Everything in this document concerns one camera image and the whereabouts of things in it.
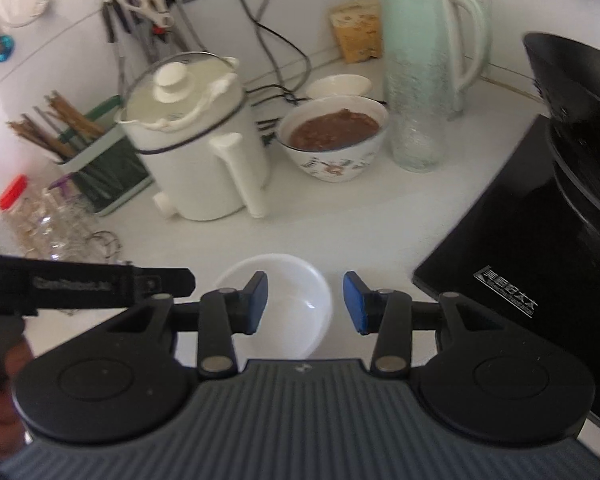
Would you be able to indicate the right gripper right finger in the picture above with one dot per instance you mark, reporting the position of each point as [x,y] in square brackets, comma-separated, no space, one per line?
[392,316]

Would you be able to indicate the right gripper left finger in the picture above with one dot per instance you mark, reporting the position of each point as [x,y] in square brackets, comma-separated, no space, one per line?
[219,315]

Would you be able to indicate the person left hand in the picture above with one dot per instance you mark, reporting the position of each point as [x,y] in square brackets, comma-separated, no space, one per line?
[12,433]

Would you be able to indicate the red lid plastic jar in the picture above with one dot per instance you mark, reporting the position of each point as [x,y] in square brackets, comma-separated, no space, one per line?
[20,209]

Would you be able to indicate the white plastic bowl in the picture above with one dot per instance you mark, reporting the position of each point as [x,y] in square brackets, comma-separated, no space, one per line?
[299,310]

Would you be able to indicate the black induction cooktop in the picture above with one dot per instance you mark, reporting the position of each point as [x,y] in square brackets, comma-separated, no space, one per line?
[524,251]

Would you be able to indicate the white electric cooker pot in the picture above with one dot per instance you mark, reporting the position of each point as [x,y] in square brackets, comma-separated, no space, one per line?
[189,119]

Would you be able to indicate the green utensil holder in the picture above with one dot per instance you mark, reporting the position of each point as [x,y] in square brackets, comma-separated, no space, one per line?
[89,149]

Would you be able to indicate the floral ceramic bowl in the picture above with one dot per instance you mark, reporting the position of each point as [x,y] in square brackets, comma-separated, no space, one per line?
[334,139]

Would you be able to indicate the clear textured glass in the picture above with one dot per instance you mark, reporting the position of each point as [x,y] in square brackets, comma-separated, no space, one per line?
[417,140]

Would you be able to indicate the small white ceramic bowl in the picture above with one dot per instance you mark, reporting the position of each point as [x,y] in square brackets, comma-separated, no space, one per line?
[339,85]

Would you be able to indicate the yellow paper packet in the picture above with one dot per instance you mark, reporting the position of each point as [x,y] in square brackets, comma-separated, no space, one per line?
[357,29]

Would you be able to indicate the mint green electric kettle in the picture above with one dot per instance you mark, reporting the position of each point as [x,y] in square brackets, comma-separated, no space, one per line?
[434,50]

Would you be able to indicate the black wok pan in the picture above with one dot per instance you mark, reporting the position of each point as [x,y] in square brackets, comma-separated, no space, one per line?
[567,76]

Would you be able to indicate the wire glass rack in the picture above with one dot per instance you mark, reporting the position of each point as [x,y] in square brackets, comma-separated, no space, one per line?
[66,228]

